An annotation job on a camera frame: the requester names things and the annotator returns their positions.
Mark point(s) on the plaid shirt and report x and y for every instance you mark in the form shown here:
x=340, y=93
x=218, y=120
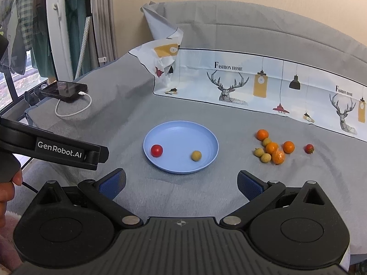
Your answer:
x=20, y=11

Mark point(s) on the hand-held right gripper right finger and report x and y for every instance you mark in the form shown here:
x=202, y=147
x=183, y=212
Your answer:
x=251, y=184

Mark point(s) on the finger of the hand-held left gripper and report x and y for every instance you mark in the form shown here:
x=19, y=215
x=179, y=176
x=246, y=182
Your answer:
x=99, y=155

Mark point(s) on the tan longan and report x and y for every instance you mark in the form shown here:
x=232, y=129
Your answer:
x=196, y=155
x=267, y=141
x=265, y=157
x=257, y=151

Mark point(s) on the plastic-wrapped small orange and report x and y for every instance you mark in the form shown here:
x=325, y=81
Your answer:
x=278, y=158

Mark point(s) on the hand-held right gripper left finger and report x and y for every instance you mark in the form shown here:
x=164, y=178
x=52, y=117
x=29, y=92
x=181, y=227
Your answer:
x=113, y=183

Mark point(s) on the person's left hand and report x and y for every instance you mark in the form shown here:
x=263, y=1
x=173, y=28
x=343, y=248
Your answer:
x=5, y=197

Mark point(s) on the blue plastic plate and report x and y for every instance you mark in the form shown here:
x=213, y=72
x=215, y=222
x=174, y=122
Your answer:
x=177, y=137

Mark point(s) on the red strawberry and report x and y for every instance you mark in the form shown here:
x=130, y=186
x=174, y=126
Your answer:
x=309, y=148

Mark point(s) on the deer-print white cloth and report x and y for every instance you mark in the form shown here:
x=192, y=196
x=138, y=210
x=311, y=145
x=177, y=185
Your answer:
x=200, y=77

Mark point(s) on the black smartphone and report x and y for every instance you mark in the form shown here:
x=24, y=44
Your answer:
x=64, y=90

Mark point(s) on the red cherry tomato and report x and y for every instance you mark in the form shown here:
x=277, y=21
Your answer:
x=156, y=150

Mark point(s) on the pink fuzzy cloth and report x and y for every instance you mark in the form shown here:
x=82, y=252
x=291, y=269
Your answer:
x=7, y=249

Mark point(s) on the grey hanging garment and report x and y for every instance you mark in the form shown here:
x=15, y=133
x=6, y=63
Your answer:
x=14, y=60

